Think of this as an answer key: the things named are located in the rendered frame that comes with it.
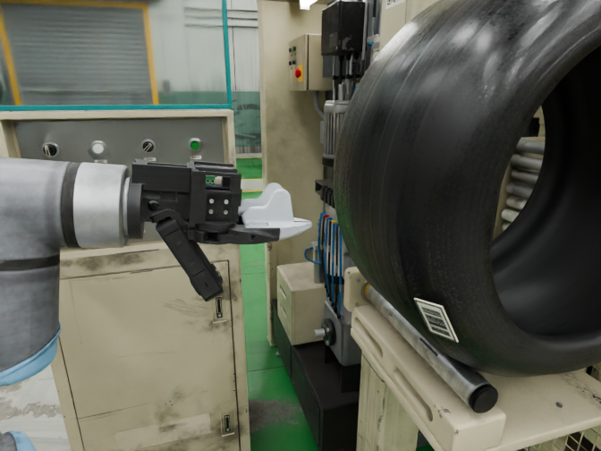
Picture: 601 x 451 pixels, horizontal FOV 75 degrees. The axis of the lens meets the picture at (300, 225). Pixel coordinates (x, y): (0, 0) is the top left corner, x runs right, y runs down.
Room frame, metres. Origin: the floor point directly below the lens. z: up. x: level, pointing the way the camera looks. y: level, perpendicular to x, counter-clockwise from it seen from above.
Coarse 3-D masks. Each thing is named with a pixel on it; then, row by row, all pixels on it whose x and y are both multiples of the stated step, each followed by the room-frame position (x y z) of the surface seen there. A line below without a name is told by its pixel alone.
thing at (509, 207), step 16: (528, 144) 1.00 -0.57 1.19; (544, 144) 0.96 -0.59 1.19; (512, 160) 1.03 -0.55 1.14; (528, 160) 0.98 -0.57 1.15; (512, 176) 1.03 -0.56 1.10; (528, 176) 0.98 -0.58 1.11; (512, 192) 1.01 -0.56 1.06; (528, 192) 0.96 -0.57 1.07; (512, 208) 1.05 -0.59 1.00; (496, 224) 1.04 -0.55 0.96
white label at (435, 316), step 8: (424, 304) 0.41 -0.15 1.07; (432, 304) 0.40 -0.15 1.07; (424, 312) 0.42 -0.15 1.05; (432, 312) 0.41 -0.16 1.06; (440, 312) 0.40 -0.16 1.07; (432, 320) 0.42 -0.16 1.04; (440, 320) 0.41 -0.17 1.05; (448, 320) 0.40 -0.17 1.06; (432, 328) 0.43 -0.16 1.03; (440, 328) 0.41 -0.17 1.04; (448, 328) 0.40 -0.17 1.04; (448, 336) 0.41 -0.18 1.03; (456, 336) 0.40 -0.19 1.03
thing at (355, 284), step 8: (352, 272) 0.76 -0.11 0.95; (344, 280) 0.78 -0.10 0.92; (352, 280) 0.76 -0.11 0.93; (360, 280) 0.76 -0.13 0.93; (344, 288) 0.78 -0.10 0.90; (352, 288) 0.76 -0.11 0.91; (360, 288) 0.76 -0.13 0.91; (344, 296) 0.77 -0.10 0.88; (352, 296) 0.76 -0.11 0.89; (360, 296) 0.76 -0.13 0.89; (344, 304) 0.77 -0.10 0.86; (352, 304) 0.76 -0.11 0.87; (360, 304) 0.76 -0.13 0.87; (368, 304) 0.77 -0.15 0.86
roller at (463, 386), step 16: (368, 288) 0.75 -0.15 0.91; (384, 304) 0.69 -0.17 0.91; (400, 320) 0.63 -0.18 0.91; (416, 336) 0.58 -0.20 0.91; (432, 352) 0.53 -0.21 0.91; (448, 368) 0.50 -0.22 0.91; (464, 368) 0.48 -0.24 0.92; (448, 384) 0.49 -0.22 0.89; (464, 384) 0.46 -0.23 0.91; (480, 384) 0.45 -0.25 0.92; (464, 400) 0.45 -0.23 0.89; (480, 400) 0.44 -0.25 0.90; (496, 400) 0.45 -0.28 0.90
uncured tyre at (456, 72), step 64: (448, 0) 0.59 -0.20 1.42; (512, 0) 0.45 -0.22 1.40; (576, 0) 0.43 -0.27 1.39; (384, 64) 0.58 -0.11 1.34; (448, 64) 0.44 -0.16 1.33; (512, 64) 0.41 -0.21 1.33; (576, 64) 0.76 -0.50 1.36; (384, 128) 0.49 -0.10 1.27; (448, 128) 0.42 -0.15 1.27; (512, 128) 0.41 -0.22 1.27; (576, 128) 0.79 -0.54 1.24; (384, 192) 0.45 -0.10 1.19; (448, 192) 0.40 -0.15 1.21; (576, 192) 0.78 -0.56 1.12; (384, 256) 0.46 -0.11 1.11; (448, 256) 0.40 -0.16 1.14; (512, 256) 0.76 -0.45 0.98; (576, 256) 0.71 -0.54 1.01; (512, 320) 0.63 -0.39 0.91; (576, 320) 0.59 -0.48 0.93
